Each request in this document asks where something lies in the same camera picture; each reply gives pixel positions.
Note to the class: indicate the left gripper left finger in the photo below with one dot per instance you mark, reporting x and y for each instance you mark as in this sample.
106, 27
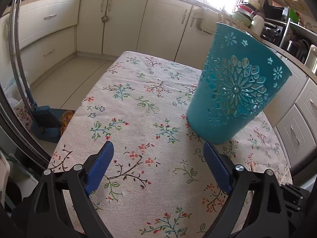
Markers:
98, 164

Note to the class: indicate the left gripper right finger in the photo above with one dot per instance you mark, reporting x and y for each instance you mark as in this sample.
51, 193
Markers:
220, 166

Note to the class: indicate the white kitchen cabinets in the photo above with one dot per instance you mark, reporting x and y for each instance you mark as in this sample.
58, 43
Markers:
51, 30

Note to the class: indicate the colourful patterned slipper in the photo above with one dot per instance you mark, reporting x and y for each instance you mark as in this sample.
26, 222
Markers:
65, 119

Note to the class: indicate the floral tablecloth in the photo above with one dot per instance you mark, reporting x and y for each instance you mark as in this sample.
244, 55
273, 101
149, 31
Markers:
158, 183

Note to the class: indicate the teal perforated plastic basket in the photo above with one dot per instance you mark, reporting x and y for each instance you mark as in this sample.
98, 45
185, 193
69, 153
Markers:
239, 79

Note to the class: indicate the white plastic bag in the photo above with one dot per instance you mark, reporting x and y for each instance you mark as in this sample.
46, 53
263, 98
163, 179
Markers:
13, 96

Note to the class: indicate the chrome chair frame tube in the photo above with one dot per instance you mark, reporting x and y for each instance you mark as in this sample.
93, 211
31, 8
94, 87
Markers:
15, 57

